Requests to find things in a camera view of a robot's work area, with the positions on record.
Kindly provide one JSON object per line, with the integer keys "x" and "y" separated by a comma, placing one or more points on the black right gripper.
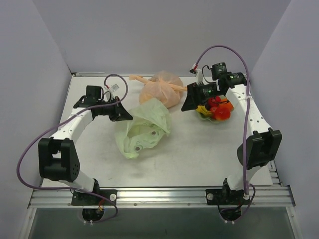
{"x": 195, "y": 93}

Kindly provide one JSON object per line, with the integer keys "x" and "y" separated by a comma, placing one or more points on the orange tied plastic bag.
{"x": 164, "y": 86}

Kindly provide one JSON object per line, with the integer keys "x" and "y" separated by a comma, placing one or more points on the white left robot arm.
{"x": 58, "y": 158}

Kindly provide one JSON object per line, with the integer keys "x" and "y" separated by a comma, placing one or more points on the orange fake orange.
{"x": 226, "y": 104}

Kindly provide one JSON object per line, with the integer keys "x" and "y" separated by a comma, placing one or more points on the green wavy plastic bowl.
{"x": 209, "y": 119}

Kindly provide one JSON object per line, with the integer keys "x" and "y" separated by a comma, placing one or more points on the yellow fake banana bunch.
{"x": 204, "y": 112}

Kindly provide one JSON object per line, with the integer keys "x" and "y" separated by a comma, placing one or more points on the aluminium front rail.
{"x": 173, "y": 197}

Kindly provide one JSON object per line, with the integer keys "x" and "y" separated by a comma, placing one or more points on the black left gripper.
{"x": 116, "y": 109}

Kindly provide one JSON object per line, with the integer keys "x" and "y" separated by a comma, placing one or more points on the aluminium rail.
{"x": 173, "y": 197}
{"x": 88, "y": 74}
{"x": 274, "y": 171}

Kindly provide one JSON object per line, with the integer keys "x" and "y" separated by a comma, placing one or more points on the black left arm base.
{"x": 94, "y": 203}

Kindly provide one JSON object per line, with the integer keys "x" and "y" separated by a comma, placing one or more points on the aluminium back rail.
{"x": 88, "y": 74}

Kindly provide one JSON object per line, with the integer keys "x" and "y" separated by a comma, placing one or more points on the green plastic bag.
{"x": 151, "y": 121}

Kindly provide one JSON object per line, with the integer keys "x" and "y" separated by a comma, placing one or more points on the red orange fake peach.
{"x": 220, "y": 114}

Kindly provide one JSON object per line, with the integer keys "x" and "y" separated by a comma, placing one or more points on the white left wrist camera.
{"x": 113, "y": 89}

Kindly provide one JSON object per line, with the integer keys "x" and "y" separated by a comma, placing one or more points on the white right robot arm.
{"x": 232, "y": 87}

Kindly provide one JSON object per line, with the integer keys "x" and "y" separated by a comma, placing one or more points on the aluminium right side rail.
{"x": 274, "y": 171}

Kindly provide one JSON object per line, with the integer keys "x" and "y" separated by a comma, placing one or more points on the red fake apple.
{"x": 214, "y": 101}

